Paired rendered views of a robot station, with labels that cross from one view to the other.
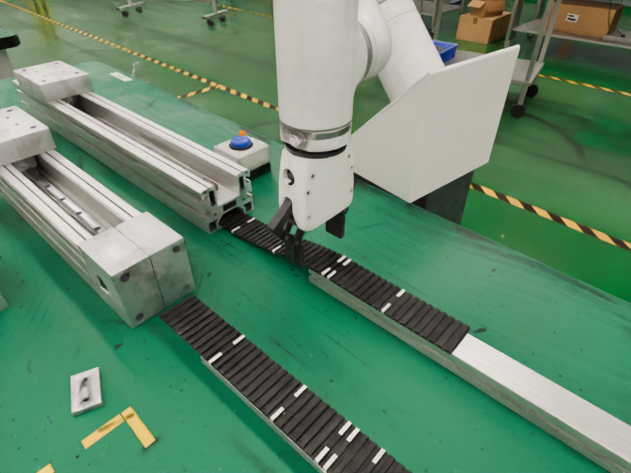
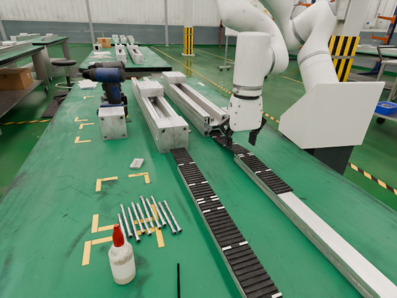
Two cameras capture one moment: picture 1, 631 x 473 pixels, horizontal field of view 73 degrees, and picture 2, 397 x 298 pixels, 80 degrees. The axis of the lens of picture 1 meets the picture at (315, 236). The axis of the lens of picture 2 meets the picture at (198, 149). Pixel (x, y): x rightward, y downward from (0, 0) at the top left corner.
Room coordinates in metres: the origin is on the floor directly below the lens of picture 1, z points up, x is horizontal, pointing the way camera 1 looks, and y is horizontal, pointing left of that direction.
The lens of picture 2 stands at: (-0.19, -0.20, 1.17)
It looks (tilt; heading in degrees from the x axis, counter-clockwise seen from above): 28 degrees down; 28
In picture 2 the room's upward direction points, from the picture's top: 2 degrees clockwise
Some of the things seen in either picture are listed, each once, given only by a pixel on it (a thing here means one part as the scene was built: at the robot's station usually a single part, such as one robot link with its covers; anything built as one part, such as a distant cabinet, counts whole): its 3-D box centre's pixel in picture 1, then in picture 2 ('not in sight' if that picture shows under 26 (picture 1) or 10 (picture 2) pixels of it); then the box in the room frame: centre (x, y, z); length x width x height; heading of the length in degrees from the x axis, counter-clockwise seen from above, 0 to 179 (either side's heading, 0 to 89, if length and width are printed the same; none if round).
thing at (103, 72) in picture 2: not in sight; (103, 93); (0.52, 0.66, 0.89); 0.20 x 0.08 x 0.22; 120
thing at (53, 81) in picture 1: (55, 85); (173, 79); (1.04, 0.63, 0.87); 0.16 x 0.11 x 0.07; 48
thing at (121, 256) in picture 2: not in sight; (120, 252); (-0.02, 0.03, 0.84); 0.04 x 0.04 x 0.12
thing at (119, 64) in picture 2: not in sight; (106, 84); (0.66, 0.79, 0.89); 0.20 x 0.08 x 0.22; 152
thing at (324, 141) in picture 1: (314, 129); (246, 89); (0.47, 0.00, 1.01); 0.09 x 0.08 x 0.03; 138
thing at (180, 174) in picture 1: (112, 134); (185, 98); (0.87, 0.44, 0.82); 0.80 x 0.10 x 0.09; 48
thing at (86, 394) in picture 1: (86, 390); (137, 163); (0.27, 0.26, 0.78); 0.05 x 0.03 x 0.01; 25
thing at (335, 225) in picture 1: (340, 212); (256, 134); (0.51, -0.04, 0.86); 0.03 x 0.03 x 0.07; 48
